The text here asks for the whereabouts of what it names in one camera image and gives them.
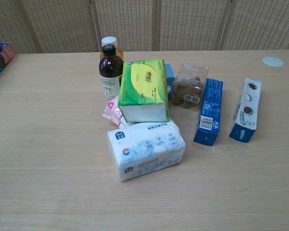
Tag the orange drink bottle white cap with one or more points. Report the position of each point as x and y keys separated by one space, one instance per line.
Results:
x=109 y=42

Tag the pink white plastic packet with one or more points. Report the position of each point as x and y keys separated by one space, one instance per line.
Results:
x=112 y=111

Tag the white blue tissue pack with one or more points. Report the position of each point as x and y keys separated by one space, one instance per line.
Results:
x=144 y=149

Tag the clear box of brown snacks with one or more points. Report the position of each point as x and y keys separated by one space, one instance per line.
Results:
x=189 y=89

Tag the beige perforated folding screen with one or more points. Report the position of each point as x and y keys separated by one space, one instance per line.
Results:
x=144 y=24

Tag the blue white Oreo box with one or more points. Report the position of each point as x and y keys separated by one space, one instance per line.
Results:
x=246 y=108

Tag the white round table cap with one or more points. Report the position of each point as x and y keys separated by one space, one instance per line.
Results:
x=273 y=61

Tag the blue box with barcode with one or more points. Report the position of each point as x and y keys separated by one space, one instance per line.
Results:
x=210 y=108

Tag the small light blue box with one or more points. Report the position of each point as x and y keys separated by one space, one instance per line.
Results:
x=169 y=77

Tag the red blue Oreo box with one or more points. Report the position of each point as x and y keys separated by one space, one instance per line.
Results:
x=0 y=60

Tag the dark tea bottle black cap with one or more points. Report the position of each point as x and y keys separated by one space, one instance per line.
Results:
x=109 y=74

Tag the green yellow tissue pack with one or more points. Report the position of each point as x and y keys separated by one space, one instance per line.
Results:
x=142 y=89

